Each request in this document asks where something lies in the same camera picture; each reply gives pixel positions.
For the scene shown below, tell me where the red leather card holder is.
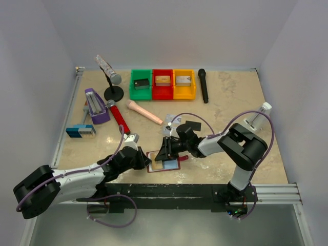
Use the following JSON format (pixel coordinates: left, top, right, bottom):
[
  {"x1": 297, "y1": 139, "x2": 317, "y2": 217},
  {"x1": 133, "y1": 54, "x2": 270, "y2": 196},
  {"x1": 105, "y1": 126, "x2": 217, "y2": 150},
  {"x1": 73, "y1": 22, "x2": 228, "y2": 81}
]
[{"x1": 146, "y1": 151, "x2": 189, "y2": 173}]

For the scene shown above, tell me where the silver VIP card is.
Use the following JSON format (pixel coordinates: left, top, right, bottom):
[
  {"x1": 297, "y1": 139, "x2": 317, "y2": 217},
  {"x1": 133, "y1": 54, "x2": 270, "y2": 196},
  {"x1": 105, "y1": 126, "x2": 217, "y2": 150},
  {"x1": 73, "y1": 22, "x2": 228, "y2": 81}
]
[
  {"x1": 165, "y1": 114, "x2": 182, "y2": 125},
  {"x1": 162, "y1": 125, "x2": 178, "y2": 137}
]

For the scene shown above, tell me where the gold credit card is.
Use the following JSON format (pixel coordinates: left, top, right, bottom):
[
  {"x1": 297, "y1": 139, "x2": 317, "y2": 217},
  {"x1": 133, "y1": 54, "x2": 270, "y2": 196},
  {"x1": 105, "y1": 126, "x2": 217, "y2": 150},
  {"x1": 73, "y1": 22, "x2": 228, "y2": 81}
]
[{"x1": 149, "y1": 152, "x2": 163, "y2": 172}]

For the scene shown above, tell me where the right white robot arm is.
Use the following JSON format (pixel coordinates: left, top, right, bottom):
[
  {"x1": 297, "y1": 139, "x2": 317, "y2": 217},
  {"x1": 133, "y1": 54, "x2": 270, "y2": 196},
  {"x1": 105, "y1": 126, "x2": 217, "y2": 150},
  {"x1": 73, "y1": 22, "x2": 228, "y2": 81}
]
[{"x1": 155, "y1": 124, "x2": 268, "y2": 191}]

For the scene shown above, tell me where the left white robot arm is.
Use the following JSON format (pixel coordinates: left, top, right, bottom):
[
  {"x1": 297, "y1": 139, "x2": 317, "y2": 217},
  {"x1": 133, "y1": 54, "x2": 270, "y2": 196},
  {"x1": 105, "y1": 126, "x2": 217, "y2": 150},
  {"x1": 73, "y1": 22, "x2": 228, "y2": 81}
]
[{"x1": 13, "y1": 147, "x2": 151, "y2": 219}]

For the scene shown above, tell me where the silver card in yellow bin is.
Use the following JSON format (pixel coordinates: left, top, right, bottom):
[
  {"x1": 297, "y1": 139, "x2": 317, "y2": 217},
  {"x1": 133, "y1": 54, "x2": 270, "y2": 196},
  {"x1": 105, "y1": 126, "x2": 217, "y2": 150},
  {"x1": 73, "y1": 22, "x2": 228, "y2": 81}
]
[{"x1": 176, "y1": 76, "x2": 192, "y2": 87}]

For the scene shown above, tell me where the tan card in red bin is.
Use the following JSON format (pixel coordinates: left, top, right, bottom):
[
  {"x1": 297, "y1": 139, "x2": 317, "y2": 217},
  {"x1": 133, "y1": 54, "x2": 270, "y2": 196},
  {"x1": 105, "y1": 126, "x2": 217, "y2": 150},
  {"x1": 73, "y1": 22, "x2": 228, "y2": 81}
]
[{"x1": 155, "y1": 75, "x2": 171, "y2": 87}]

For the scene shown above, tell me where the black card in green bin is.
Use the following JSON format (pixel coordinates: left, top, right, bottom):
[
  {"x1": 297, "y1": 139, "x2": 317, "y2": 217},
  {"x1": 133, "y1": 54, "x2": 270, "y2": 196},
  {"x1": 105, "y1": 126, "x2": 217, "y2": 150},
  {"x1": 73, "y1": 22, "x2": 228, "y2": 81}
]
[{"x1": 134, "y1": 78, "x2": 150, "y2": 90}]

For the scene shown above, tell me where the red microphone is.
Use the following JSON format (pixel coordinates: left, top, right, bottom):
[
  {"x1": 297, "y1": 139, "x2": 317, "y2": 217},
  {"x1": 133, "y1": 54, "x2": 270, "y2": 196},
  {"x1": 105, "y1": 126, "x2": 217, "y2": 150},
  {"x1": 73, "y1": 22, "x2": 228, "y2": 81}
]
[{"x1": 107, "y1": 99, "x2": 131, "y2": 135}]

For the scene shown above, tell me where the purple metronome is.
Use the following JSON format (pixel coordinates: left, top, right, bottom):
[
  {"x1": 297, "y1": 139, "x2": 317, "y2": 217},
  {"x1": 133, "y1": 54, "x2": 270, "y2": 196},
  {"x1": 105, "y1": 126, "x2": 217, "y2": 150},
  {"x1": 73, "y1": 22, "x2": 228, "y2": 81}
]
[{"x1": 85, "y1": 88, "x2": 110, "y2": 125}]

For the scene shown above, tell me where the pink microphone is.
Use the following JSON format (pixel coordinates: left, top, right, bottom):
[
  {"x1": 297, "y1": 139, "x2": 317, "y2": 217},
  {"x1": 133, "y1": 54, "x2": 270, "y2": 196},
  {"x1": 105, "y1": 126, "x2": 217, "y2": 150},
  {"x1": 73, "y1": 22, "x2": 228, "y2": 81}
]
[{"x1": 126, "y1": 99, "x2": 163, "y2": 125}]

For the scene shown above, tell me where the blue grey block tool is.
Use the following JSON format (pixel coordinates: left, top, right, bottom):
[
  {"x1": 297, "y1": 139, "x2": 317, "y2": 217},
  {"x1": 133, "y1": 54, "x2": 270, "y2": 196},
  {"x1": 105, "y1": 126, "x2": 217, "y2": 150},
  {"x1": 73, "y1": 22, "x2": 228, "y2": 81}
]
[{"x1": 66, "y1": 125, "x2": 96, "y2": 138}]

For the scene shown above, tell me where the green plastic bin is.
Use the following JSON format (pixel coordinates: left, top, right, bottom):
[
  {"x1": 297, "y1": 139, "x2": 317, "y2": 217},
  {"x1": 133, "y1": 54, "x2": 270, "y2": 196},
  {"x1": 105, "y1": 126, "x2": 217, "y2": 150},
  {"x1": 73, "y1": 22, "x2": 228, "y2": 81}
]
[{"x1": 129, "y1": 69, "x2": 152, "y2": 100}]

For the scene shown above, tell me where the yellow plastic bin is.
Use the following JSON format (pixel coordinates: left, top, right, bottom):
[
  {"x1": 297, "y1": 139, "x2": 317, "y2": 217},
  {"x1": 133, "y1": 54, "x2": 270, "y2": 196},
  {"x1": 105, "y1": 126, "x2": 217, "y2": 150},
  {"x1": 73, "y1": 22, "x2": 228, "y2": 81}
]
[{"x1": 173, "y1": 69, "x2": 196, "y2": 100}]

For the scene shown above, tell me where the grey orange small tool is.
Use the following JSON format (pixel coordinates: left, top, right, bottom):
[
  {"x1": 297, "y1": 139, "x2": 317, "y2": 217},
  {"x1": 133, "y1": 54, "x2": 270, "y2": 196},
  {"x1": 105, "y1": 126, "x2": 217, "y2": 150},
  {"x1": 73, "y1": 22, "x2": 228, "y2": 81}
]
[{"x1": 81, "y1": 101, "x2": 89, "y2": 125}]

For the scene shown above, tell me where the black microphone stand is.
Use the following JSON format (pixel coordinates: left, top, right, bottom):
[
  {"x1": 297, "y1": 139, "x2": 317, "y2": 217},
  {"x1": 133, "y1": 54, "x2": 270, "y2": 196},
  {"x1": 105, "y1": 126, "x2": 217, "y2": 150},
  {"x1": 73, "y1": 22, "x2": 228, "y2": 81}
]
[{"x1": 104, "y1": 75, "x2": 124, "y2": 102}]

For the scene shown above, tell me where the red plastic bin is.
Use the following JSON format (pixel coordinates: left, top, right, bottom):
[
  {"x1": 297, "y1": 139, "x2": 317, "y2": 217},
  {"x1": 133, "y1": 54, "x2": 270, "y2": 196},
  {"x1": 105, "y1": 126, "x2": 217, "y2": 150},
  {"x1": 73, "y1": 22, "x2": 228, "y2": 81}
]
[{"x1": 152, "y1": 69, "x2": 174, "y2": 100}]

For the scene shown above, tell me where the black microphone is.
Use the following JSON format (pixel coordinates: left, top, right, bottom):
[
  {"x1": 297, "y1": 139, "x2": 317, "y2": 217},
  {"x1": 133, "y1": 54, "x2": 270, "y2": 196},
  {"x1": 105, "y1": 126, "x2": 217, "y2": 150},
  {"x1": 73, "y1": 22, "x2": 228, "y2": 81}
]
[{"x1": 198, "y1": 69, "x2": 209, "y2": 104}]

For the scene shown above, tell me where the glitter microphone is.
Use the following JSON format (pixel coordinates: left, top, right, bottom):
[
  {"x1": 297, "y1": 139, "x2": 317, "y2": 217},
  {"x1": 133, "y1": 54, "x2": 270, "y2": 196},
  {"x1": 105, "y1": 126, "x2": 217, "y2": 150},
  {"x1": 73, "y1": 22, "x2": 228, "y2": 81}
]
[{"x1": 95, "y1": 55, "x2": 121, "y2": 85}]

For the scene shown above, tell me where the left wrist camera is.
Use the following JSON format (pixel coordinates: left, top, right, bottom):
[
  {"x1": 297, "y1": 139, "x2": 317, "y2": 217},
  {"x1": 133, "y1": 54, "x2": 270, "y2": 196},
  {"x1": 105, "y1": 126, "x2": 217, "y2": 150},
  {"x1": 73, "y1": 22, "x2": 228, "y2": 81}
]
[{"x1": 124, "y1": 133, "x2": 139, "y2": 150}]

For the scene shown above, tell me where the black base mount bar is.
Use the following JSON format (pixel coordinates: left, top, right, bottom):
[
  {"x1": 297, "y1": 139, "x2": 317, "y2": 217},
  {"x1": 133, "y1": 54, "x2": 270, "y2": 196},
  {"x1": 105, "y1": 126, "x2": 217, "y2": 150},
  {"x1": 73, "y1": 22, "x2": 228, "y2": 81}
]
[{"x1": 77, "y1": 183, "x2": 258, "y2": 213}]

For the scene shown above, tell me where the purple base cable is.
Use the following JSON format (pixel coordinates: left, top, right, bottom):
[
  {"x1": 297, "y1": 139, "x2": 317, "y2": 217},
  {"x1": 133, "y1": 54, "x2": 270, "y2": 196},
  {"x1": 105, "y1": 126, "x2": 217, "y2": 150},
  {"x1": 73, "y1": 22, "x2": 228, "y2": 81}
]
[{"x1": 86, "y1": 193, "x2": 138, "y2": 228}]

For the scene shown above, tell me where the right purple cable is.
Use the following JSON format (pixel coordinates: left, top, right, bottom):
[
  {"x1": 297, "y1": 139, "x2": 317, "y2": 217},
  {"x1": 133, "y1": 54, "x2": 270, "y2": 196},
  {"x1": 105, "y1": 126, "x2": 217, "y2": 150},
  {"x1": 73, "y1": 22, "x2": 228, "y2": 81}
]
[{"x1": 169, "y1": 110, "x2": 275, "y2": 184}]

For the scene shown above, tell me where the aluminium frame rail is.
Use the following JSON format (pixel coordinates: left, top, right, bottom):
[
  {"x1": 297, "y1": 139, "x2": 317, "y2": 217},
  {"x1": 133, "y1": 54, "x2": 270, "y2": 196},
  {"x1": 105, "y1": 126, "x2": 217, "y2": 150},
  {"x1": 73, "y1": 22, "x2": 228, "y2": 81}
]
[{"x1": 19, "y1": 67, "x2": 85, "y2": 246}]

